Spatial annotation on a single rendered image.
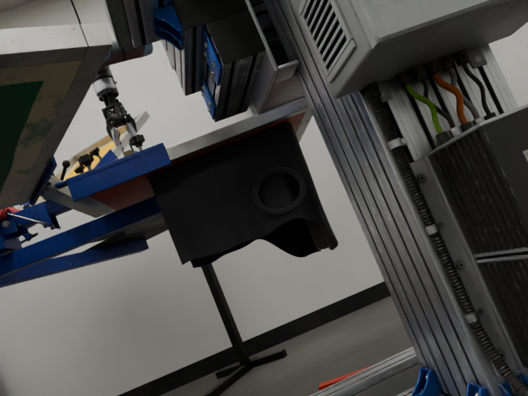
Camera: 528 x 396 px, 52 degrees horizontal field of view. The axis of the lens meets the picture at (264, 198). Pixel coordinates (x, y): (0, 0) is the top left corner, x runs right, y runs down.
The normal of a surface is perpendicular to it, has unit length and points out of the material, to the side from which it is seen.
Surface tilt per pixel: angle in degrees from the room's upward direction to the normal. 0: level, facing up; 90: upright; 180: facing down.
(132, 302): 90
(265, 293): 90
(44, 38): 90
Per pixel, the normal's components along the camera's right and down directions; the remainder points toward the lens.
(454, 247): 0.14, -0.17
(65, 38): 0.51, -0.30
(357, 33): -0.92, 0.36
